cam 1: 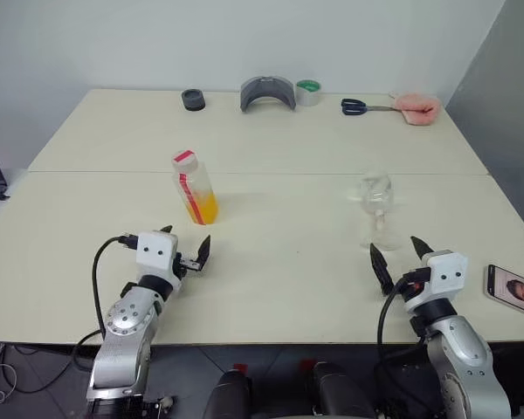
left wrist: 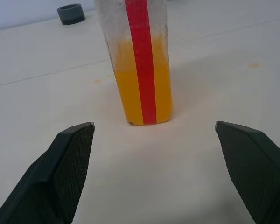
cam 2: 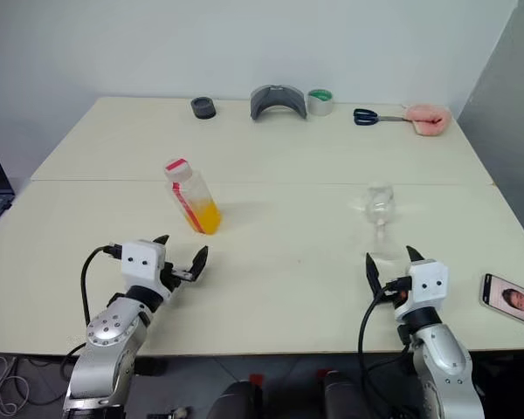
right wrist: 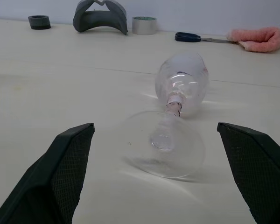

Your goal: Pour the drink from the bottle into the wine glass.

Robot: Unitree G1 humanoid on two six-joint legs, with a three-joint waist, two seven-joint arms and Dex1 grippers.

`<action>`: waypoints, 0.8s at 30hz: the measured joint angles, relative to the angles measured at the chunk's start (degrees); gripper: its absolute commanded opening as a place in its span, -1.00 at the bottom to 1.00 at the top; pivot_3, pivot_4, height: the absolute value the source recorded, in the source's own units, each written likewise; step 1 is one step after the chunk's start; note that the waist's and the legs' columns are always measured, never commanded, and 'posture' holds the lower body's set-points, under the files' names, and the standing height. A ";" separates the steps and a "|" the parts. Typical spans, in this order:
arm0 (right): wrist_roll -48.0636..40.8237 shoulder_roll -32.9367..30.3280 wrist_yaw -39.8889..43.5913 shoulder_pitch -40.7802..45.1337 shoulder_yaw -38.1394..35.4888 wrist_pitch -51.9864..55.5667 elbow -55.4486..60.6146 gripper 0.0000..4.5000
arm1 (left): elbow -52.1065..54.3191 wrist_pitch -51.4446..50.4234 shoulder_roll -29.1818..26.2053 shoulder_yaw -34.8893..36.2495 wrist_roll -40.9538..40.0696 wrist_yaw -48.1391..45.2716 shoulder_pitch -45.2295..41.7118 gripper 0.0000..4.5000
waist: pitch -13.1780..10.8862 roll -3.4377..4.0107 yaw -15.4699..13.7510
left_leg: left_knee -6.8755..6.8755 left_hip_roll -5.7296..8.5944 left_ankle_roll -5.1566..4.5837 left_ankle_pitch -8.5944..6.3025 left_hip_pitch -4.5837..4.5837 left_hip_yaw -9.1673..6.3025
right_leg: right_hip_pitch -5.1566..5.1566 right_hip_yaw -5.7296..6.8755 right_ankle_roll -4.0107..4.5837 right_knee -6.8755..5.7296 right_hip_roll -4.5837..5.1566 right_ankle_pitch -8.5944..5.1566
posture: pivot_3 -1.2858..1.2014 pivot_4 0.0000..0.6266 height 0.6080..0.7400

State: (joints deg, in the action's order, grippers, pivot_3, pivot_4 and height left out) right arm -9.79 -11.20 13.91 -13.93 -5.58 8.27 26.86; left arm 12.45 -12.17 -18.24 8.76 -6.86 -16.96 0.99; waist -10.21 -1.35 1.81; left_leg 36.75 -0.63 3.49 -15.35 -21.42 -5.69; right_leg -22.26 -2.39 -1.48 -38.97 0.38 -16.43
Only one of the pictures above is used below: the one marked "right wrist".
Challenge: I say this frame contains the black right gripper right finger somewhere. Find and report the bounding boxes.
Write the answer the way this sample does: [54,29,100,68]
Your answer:
[217,122,280,224]

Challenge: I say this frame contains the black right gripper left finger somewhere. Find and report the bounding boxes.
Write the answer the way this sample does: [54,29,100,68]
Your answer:
[0,123,95,224]

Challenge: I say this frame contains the clear wine glass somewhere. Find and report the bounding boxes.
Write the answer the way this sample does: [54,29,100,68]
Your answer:
[121,51,210,183]

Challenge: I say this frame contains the pink fluffy cloth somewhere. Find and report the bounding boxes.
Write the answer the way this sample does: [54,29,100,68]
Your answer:
[225,27,280,53]

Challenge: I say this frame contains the grey curved plastic part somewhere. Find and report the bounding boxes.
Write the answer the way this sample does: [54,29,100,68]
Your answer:
[72,0,128,35]

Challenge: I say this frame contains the silver tape roll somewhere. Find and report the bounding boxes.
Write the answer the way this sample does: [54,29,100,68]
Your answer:
[131,16,158,35]

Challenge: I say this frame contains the dark blue handled scissors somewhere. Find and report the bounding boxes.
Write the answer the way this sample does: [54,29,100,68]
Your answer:
[174,32,238,44]

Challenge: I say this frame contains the black round ring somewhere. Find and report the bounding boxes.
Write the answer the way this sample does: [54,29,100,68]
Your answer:
[28,15,51,30]

